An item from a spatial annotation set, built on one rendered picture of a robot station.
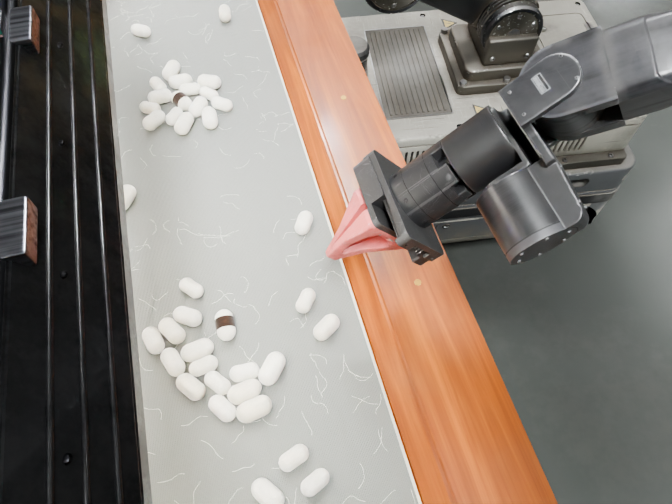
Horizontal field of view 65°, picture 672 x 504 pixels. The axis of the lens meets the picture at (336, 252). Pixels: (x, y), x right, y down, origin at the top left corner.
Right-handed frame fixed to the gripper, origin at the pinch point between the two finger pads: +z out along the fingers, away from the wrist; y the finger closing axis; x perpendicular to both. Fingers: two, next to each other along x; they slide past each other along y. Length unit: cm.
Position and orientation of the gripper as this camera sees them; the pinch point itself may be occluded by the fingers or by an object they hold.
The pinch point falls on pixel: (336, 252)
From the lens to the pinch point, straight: 52.8
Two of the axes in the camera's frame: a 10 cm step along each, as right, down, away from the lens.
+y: 2.6, 8.2, -5.0
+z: -7.3, 5.1, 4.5
